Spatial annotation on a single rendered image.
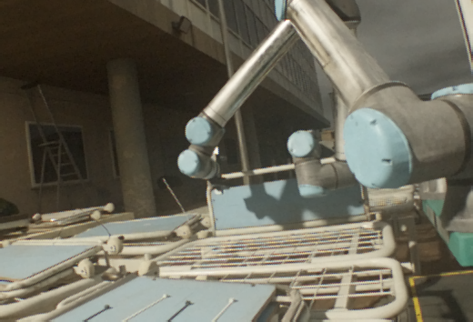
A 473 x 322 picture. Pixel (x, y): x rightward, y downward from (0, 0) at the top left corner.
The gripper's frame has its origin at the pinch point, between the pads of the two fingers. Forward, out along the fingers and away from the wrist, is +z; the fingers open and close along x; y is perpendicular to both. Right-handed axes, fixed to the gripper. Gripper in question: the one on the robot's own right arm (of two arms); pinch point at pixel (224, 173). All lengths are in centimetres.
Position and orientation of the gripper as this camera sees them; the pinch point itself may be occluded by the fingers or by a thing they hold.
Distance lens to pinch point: 167.6
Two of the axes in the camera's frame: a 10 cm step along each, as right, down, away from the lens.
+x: -0.9, -9.7, 2.1
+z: 3.9, 1.6, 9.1
